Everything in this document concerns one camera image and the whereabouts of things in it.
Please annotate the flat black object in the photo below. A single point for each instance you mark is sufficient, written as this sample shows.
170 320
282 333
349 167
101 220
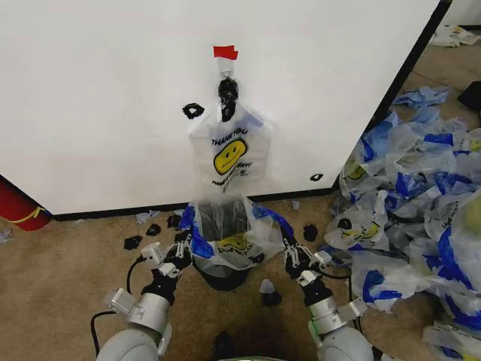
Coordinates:
471 97

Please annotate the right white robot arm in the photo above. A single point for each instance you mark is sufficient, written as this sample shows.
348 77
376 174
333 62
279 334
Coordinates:
327 309

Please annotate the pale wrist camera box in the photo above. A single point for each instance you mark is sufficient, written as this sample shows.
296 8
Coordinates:
323 260
152 255

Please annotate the smiley plastic bag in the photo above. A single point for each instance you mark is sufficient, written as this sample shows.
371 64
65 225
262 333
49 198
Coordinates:
355 172
360 229

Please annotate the smiley thank you garbage bag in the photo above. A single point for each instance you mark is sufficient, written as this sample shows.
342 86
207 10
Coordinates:
229 154

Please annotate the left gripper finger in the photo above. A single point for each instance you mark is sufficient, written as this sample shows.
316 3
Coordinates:
177 252
188 246

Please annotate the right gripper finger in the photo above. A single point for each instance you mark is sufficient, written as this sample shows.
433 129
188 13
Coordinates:
305 256
290 252

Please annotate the clear plastic bag blue print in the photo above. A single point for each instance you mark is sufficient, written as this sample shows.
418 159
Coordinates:
432 188
454 244
391 278
451 338
421 150
379 139

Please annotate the clear wall hook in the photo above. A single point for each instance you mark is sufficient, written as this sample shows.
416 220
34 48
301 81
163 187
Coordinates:
226 69

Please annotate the white printed bag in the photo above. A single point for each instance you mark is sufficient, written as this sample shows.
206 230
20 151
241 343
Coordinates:
454 37

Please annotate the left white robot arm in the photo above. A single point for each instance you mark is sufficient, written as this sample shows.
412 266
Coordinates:
147 305

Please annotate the black tape scrap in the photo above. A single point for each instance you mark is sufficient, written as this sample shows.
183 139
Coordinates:
310 233
174 221
132 243
153 229

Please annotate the crumpled light blue bag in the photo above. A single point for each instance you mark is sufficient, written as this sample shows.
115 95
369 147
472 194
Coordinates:
424 114
422 96

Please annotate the red roll with yellow mark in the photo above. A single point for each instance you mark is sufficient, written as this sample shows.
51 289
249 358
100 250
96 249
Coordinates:
17 207

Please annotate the red tape strip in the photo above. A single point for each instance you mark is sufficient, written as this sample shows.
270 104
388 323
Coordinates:
224 52

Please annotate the black scrap with grey piece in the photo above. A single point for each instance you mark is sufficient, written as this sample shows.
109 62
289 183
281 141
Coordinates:
271 297

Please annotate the clear bag with blue print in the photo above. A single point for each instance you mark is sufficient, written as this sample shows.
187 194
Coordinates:
259 237

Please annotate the black trash bin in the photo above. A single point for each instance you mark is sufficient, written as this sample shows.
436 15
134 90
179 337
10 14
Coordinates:
221 218

